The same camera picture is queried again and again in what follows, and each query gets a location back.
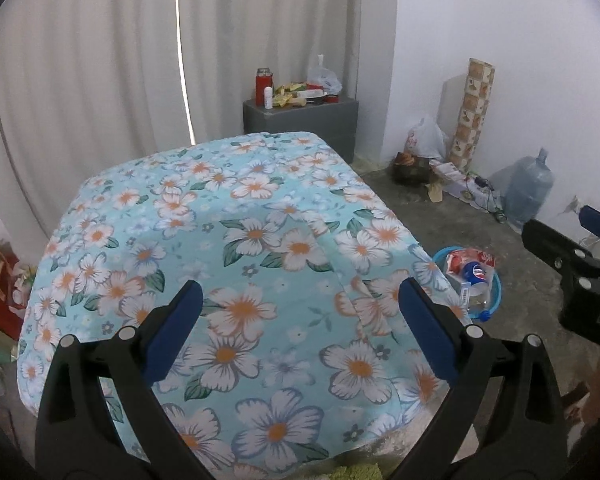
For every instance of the white small bottle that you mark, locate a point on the white small bottle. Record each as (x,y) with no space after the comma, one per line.
(268,94)

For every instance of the red snack wrapper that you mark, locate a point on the red snack wrapper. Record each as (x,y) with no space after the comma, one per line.
(457,258)

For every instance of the patterned rolled mat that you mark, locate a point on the patterned rolled mat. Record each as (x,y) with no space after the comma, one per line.
(476,99)

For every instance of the white plastic bag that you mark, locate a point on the white plastic bag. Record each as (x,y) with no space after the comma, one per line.
(427,140)

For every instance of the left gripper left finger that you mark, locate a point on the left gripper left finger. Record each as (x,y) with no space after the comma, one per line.
(75,436)

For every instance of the person's right hand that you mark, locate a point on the person's right hand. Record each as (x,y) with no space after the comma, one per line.
(582,404)

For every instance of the blue mesh trash basket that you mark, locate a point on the blue mesh trash basket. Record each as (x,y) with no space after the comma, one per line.
(454,294)

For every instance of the yellow snack packets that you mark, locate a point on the yellow snack packets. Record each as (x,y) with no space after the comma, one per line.
(297,95)

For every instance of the clear plastic bag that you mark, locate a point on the clear plastic bag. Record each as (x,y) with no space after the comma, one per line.
(324,77)

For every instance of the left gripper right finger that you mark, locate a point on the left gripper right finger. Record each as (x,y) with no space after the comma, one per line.
(526,434)

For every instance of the large blue water jug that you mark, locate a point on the large blue water jug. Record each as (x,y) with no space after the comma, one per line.
(528,188)

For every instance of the clear Pepsi plastic bottle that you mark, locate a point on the clear Pepsi plastic bottle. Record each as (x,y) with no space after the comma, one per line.
(475,291)

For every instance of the floral blue bed sheet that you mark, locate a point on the floral blue bed sheet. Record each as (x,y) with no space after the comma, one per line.
(300,357)

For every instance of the white curtain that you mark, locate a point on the white curtain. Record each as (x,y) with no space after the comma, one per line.
(87,84)

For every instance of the dark bag on floor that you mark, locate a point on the dark bag on floor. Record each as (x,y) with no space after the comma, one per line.
(408,169)

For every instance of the red thermos bottle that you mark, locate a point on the red thermos bottle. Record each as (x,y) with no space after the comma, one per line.
(263,80)

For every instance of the white power strip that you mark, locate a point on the white power strip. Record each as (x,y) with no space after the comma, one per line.
(476,191)

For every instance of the red gift bag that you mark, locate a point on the red gift bag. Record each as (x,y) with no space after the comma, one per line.
(10,313)

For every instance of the grey bedside cabinet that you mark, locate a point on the grey bedside cabinet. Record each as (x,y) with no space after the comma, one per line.
(334,123)

